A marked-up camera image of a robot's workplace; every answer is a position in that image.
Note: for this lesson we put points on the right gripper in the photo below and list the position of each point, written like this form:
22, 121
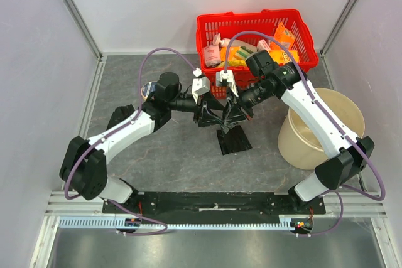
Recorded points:
234, 107

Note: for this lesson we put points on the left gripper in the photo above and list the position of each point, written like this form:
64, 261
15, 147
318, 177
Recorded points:
201, 103

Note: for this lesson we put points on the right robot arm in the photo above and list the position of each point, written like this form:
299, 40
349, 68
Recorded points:
347, 153

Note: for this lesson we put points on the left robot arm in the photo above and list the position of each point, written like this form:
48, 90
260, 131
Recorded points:
84, 168

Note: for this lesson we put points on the beige trash bin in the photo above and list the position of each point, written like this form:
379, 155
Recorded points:
297, 143

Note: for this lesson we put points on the yellow snack bag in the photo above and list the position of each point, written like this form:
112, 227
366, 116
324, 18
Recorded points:
233, 63

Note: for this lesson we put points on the pink pouch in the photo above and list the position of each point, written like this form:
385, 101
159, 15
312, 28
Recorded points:
212, 55

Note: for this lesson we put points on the masking tape roll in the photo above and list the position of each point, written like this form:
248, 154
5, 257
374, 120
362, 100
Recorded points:
148, 89

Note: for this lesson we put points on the green yellow packet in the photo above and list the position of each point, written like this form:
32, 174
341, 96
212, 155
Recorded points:
242, 53

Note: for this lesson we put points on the orange snack pack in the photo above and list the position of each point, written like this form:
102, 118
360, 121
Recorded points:
232, 53

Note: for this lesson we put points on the yellow snack box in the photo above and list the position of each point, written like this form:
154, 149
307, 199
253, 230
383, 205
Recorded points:
281, 57

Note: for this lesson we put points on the pink capped bottle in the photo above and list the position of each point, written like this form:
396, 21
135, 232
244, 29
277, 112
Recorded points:
224, 42

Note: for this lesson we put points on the pink small packet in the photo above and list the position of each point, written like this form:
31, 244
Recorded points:
263, 45

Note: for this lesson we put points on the red plastic basket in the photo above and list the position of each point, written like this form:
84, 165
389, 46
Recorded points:
229, 24

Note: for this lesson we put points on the orange carton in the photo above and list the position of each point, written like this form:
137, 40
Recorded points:
284, 36

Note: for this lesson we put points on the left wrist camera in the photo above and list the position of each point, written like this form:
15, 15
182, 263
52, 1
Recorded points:
200, 84

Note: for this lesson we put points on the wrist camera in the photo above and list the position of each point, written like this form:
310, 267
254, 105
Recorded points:
225, 78
200, 84

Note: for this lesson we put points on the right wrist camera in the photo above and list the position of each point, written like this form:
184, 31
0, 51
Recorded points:
225, 78

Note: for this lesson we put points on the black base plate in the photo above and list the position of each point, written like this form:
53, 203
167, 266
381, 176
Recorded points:
218, 207

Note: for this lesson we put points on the slotted cable duct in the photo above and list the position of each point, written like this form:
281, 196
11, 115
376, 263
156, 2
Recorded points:
128, 223

